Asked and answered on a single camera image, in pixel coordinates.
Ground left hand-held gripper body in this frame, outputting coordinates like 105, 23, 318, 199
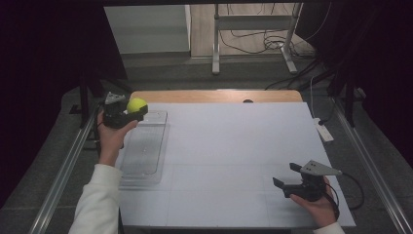
102, 91, 140, 130

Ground yellow tennis ball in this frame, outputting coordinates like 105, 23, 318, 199
126, 97, 149, 114

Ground white board sheet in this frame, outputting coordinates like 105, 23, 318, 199
117, 101, 357, 228

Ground black metal stand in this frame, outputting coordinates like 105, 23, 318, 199
68, 75, 133, 129
326, 73, 367, 129

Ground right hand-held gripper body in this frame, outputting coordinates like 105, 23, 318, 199
283, 159, 343, 203

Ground white cabinet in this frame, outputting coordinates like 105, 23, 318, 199
103, 4, 192, 56

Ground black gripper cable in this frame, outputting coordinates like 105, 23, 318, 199
324, 172, 365, 222
94, 102, 105, 158

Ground dark curtain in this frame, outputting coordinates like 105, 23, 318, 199
0, 0, 129, 209
294, 0, 413, 170

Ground person's right hand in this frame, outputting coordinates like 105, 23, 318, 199
289, 176, 341, 229

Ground grey metal stand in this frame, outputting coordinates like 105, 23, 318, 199
211, 2, 304, 76

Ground black plug cable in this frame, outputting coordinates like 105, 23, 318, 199
319, 97, 338, 127

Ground white power strip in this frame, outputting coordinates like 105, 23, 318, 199
313, 117, 335, 143

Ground clear plastic tray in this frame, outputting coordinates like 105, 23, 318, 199
118, 109, 170, 190

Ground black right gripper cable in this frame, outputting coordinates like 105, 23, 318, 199
324, 172, 365, 222

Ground aluminium rail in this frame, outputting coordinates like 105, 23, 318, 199
333, 97, 413, 234
28, 108, 99, 234

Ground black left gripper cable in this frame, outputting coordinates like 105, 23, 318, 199
94, 102, 105, 158

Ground person's left hand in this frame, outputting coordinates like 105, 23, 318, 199
96, 110, 139, 168

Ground wooden table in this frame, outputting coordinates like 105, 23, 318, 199
129, 90, 304, 104

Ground tangle of black floor cables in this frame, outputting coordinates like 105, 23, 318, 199
218, 2, 333, 60

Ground white power cable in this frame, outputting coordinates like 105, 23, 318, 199
309, 75, 319, 120

